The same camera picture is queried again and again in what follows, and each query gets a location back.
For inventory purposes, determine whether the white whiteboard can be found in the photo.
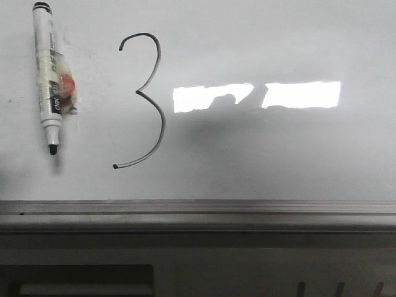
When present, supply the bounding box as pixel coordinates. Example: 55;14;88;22
1;1;395;200

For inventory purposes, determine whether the aluminium whiteboard tray rail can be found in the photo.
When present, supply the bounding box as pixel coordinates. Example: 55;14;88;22
1;199;395;233

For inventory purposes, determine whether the grey cabinet below whiteboard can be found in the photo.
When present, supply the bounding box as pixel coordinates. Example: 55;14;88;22
1;232;395;296

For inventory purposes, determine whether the white black whiteboard marker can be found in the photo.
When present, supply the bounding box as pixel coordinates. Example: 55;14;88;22
32;1;63;155

